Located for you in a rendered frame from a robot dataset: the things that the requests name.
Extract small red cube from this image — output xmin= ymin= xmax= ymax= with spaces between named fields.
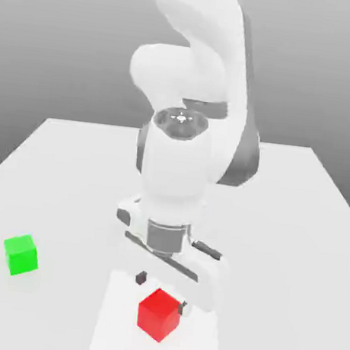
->
xmin=134 ymin=285 xmax=185 ymax=345

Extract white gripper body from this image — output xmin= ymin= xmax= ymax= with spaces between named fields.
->
xmin=115 ymin=229 xmax=235 ymax=316

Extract small green cube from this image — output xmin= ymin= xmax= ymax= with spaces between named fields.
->
xmin=0 ymin=231 xmax=43 ymax=279

